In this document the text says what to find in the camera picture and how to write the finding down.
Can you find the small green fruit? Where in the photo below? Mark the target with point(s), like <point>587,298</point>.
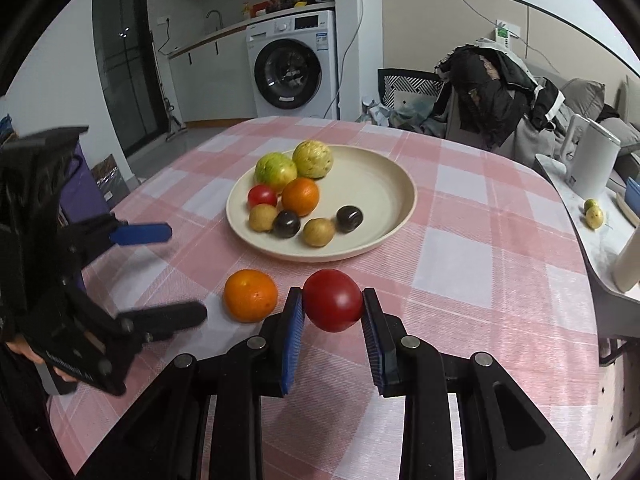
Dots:
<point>592,204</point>

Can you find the yellow speckled round fruit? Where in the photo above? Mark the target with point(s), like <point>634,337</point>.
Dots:
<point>312,159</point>

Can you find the white paper cup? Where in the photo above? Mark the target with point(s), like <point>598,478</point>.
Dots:
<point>629,265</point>

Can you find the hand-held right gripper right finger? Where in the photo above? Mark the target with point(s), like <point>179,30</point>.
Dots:
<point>376,345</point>

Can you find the dark glass door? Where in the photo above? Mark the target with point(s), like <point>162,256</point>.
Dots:
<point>127,60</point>

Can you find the pile of dark clothes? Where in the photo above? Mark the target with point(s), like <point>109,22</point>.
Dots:
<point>485,90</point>

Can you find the tan round fruit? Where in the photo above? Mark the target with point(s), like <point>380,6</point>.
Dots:
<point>319,231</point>
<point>262,217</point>

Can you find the large green-yellow guava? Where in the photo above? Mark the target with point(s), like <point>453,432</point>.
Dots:
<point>272,169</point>

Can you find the pink checked tablecloth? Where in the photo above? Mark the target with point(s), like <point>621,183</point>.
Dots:
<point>475,285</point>

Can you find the white electric kettle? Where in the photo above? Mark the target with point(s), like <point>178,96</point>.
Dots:
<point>592,160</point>

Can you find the brown patterned bag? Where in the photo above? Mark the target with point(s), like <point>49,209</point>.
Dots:
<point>110,177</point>

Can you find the white wall device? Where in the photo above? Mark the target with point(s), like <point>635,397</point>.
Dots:
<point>502,32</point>

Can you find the metal faucet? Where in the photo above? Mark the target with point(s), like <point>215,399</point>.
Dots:
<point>214,15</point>

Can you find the large orange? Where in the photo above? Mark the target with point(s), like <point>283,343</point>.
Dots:
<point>250,295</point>

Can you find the large red tomato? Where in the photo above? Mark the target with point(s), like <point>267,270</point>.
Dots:
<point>332,300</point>

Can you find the grey sofa cushion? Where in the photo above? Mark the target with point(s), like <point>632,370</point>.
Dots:
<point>590,97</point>

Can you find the white washing machine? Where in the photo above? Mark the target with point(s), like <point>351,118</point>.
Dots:
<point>290,70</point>

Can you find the purple bag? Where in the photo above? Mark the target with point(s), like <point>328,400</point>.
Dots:
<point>92,190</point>

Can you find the small orange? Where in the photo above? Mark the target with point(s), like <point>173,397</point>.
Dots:
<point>300,196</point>

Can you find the person's left hand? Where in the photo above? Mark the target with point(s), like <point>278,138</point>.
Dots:
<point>22,351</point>

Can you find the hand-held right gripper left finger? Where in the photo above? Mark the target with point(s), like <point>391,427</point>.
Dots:
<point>292,345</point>

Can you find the kitchen counter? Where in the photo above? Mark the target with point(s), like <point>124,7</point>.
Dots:
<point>210,42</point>

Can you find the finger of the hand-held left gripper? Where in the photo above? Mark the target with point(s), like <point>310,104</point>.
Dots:
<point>175,317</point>
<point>145,233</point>

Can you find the dark purple plum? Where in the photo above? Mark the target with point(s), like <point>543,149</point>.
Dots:
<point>286,223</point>
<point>349,218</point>

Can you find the cream oval plate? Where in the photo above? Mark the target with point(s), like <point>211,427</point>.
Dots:
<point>380,185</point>

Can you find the small red tomato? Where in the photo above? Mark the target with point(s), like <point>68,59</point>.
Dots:
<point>262,196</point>

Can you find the blue container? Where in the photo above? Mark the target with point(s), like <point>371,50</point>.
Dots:
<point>634,192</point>

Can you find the small yellow fruit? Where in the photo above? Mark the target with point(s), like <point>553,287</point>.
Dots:
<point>595,217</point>

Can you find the white marble side table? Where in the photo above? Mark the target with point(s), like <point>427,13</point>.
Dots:
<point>600,260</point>

